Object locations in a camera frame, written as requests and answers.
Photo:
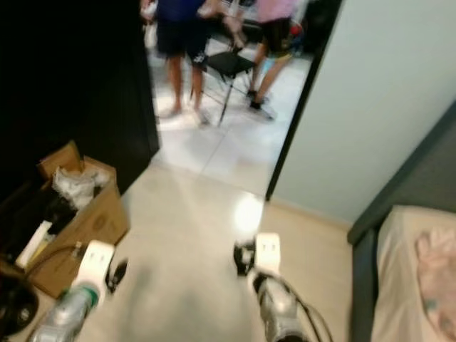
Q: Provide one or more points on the brown cardboard box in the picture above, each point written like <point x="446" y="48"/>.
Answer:
<point x="92" y="228"/>

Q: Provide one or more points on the black round speaker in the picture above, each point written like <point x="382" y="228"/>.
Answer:
<point x="16" y="306"/>

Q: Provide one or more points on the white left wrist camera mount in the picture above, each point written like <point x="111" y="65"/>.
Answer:
<point x="98" y="262"/>

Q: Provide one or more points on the white flat slat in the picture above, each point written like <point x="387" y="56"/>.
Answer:
<point x="35" y="244"/>

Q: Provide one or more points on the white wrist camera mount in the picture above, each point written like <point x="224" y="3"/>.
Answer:
<point x="98" y="262"/>
<point x="268" y="252"/>

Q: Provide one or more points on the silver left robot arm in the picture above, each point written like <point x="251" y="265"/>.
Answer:
<point x="68" y="320"/>

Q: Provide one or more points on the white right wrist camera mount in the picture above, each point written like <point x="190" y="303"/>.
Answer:
<point x="268" y="252"/>

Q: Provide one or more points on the person in blue shirt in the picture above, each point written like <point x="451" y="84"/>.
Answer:
<point x="180" y="32"/>

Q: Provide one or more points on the grey crumpled plastic bag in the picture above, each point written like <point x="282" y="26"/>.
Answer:
<point x="80" y="187"/>

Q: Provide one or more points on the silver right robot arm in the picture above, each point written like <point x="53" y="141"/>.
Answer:
<point x="278" y="313"/>

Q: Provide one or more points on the black folding chair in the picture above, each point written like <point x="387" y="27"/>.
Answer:
<point x="229" y="64"/>

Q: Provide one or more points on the black door frame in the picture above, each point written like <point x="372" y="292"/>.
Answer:
<point x="298" y="107"/>

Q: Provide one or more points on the person in pink shirt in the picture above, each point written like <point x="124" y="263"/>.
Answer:
<point x="278" y="32"/>

